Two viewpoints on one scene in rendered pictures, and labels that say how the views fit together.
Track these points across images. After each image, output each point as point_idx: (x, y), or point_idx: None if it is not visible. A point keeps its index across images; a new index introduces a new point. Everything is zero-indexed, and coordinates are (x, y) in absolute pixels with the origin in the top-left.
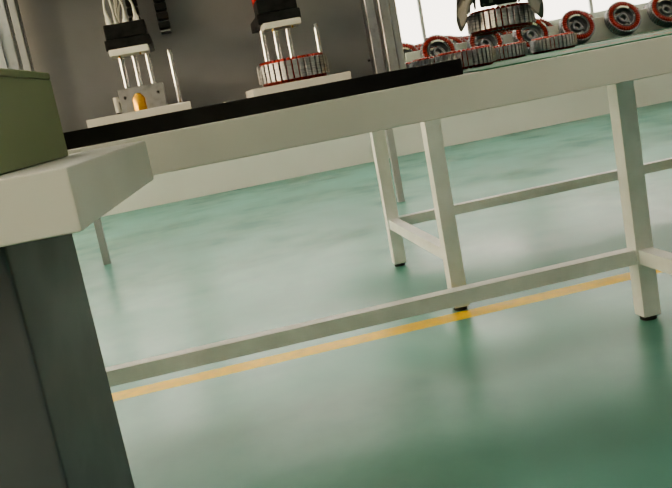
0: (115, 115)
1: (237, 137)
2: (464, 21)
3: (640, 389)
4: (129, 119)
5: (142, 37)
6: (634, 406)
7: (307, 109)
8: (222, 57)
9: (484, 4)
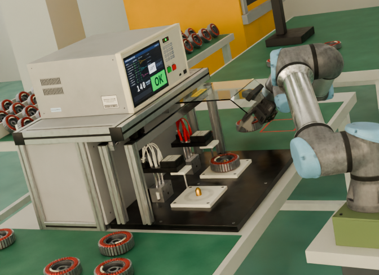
0: (215, 199)
1: (284, 195)
2: (252, 129)
3: (252, 260)
4: (217, 199)
5: (184, 162)
6: (261, 266)
7: (291, 178)
8: (152, 160)
9: (264, 123)
